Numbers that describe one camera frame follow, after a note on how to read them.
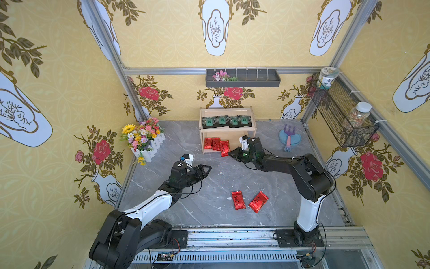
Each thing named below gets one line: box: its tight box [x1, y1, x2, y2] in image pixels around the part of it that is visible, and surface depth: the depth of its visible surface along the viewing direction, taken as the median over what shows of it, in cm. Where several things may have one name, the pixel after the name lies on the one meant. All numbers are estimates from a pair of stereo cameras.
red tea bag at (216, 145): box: [211, 137, 222, 152], surface depth 105 cm
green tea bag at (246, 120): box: [240, 114, 253, 128], surface depth 94 cm
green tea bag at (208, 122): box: [201, 116, 218, 129], surface depth 94 cm
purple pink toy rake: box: [283, 123, 296, 153], surface depth 116 cm
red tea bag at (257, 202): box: [248, 191, 269, 214], surface depth 85 cm
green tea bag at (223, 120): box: [215, 114, 231, 128], surface depth 94 cm
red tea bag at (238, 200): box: [231, 189, 247, 211], surface depth 85 cm
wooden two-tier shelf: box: [199, 105, 258, 155], surface depth 97 cm
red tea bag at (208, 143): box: [203, 137, 213, 150], surface depth 105 cm
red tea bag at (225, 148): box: [219, 140, 231, 157], surface depth 97 cm
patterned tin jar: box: [316, 66, 340, 90], surface depth 87 cm
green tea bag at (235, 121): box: [228, 114, 245, 128], surface depth 94 cm
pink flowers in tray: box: [212, 70, 238, 82], surface depth 89 cm
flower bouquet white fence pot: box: [121, 117, 166, 166], surface depth 94 cm
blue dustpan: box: [278, 129, 302, 146], surface depth 113 cm
